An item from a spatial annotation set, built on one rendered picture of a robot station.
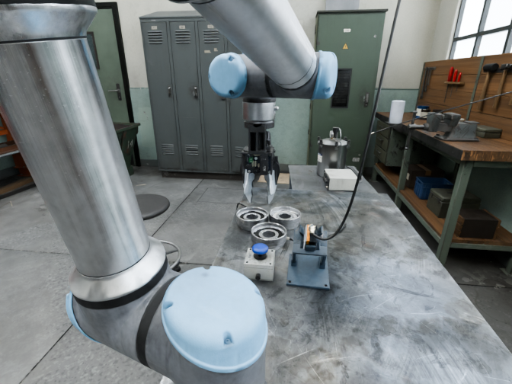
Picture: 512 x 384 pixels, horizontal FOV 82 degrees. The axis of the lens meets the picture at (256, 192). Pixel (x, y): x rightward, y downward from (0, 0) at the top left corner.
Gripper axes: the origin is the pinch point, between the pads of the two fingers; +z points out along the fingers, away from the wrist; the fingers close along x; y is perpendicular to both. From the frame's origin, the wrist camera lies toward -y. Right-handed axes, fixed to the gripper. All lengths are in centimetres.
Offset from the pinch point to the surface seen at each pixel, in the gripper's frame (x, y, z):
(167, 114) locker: -146, -279, 14
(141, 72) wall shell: -198, -330, -35
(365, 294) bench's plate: 25.8, 15.0, 16.3
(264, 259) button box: 2.3, 10.8, 11.8
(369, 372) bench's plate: 22.5, 34.3, 16.3
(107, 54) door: -240, -328, -56
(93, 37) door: -256, -327, -76
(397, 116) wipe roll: 100, -214, 5
